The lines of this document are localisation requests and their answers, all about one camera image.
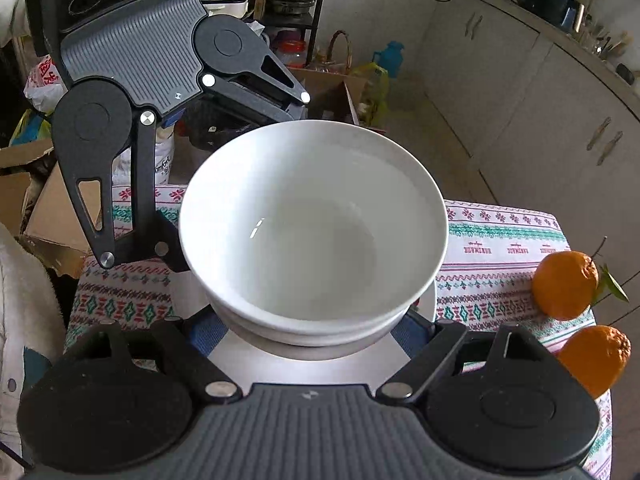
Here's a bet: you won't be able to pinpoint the orange with green leaf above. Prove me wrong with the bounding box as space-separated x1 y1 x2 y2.
531 236 630 321

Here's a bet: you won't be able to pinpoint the white bag red print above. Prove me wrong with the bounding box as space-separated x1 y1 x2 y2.
24 54 70 113

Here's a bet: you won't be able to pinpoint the yellow green plastic bag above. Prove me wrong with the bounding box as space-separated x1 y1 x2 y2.
350 62 390 128

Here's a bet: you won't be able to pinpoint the person's white fleece jacket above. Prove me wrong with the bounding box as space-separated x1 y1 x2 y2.
0 222 68 480

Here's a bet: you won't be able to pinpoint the jar with red lid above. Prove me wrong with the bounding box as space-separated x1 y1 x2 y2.
274 39 307 70

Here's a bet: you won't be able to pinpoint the white floral plate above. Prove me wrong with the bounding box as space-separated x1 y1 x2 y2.
207 280 438 397

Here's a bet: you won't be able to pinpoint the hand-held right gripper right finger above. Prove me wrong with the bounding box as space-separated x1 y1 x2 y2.
375 310 557 406

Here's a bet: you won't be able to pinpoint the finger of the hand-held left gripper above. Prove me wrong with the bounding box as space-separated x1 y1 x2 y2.
74 109 190 272
200 51 313 130

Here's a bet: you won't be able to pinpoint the bumpy orange without leaf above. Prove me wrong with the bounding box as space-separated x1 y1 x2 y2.
556 325 632 400

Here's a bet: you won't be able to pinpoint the red cardboard box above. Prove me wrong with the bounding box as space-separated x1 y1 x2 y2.
287 66 372 128

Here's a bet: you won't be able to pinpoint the black metal rack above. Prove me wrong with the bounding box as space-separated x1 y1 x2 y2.
247 0 331 68

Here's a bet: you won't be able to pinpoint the wicker basket with handle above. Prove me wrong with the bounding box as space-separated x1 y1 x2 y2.
314 30 354 75

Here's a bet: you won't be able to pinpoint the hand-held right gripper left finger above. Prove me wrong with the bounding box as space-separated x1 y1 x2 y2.
87 316 242 404

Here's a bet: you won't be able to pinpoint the person's left forearm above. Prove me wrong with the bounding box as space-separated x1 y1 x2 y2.
0 0 32 51

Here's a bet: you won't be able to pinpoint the brown cardboard box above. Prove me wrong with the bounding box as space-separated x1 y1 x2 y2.
0 137 103 279

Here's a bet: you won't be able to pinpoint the patterned tablecloth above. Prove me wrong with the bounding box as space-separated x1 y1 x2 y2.
64 184 614 480

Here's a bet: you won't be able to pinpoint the blue yellow bag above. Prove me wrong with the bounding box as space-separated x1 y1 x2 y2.
9 107 53 147

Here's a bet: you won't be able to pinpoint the utensil holder with utensils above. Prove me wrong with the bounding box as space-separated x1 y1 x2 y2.
580 17 632 61

